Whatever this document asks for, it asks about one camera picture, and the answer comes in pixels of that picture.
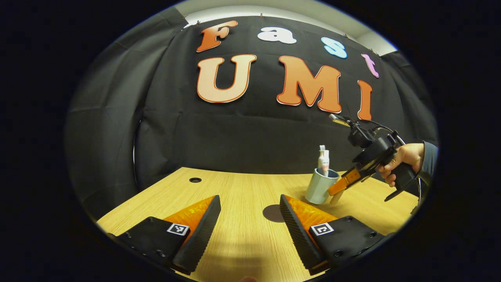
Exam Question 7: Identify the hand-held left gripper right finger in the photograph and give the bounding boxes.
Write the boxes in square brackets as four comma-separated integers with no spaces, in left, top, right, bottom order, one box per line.
[279,194,393,276]

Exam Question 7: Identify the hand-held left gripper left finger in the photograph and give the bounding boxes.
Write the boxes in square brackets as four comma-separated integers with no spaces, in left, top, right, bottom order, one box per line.
[106,195,222,276]

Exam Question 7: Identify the pale green cup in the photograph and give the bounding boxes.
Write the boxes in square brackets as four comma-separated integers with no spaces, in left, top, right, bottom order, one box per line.
[305,168,346,206]

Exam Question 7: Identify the white toothpaste tube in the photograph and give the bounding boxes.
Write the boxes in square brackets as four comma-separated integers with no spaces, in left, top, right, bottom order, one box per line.
[319,150,330,177]

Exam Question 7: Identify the dark round coaster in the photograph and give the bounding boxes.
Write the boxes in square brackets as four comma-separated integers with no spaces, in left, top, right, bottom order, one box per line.
[262,204,287,223]

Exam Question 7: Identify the wooden desktop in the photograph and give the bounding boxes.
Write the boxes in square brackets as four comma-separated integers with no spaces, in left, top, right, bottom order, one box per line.
[97,167,420,282]

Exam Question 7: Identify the black backdrop cloth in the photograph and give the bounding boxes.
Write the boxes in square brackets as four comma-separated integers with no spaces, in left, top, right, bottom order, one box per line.
[65,8,439,220]

